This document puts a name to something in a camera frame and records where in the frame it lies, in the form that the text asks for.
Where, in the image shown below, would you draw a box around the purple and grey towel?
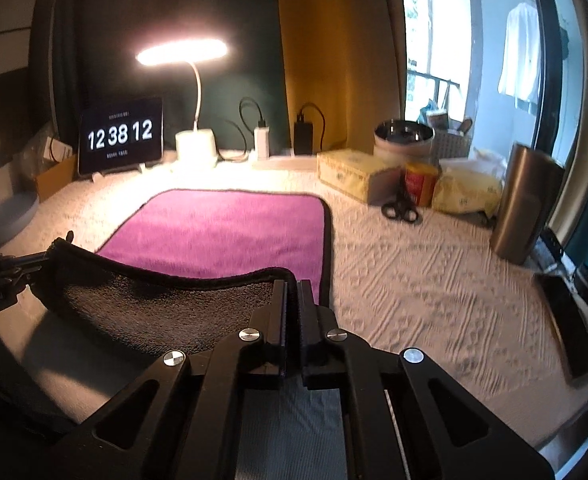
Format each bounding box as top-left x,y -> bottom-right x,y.
30,190 -> 332,364

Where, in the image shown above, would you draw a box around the grey blue plate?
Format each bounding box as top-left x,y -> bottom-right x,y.
0,192 -> 39,246

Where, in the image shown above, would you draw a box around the cardboard box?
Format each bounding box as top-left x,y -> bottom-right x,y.
35,155 -> 77,203

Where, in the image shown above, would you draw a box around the black device on table edge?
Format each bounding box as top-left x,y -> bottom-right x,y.
533,273 -> 588,379

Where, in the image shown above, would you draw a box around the tablet showing clock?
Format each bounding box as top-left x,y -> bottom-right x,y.
77,96 -> 164,177

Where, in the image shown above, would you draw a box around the black scissors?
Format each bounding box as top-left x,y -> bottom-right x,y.
381,180 -> 422,224

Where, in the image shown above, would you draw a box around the white desk lamp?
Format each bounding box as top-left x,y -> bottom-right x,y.
134,37 -> 230,167

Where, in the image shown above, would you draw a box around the yellow wipes pack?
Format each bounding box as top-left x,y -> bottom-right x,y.
431,168 -> 503,218

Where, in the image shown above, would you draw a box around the orange can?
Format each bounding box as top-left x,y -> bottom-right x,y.
405,162 -> 440,207

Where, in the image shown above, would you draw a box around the steel tumbler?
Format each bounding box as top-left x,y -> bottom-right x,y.
490,143 -> 565,264

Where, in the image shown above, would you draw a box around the dark green curtain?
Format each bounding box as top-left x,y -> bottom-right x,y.
28,0 -> 289,151

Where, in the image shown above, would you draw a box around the yellow tissue box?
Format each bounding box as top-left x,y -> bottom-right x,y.
315,150 -> 401,205

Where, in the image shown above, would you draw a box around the white plastic basket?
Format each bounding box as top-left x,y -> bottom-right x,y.
431,129 -> 472,160

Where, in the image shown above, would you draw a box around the white charger plug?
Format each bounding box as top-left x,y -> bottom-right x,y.
254,119 -> 270,160

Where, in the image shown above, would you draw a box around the black power adapter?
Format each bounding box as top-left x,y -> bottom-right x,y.
293,113 -> 313,156

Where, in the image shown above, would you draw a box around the white hanging shirt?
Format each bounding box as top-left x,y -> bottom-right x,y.
498,2 -> 541,104

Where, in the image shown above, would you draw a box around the yellow curtain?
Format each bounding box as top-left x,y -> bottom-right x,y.
279,0 -> 405,153

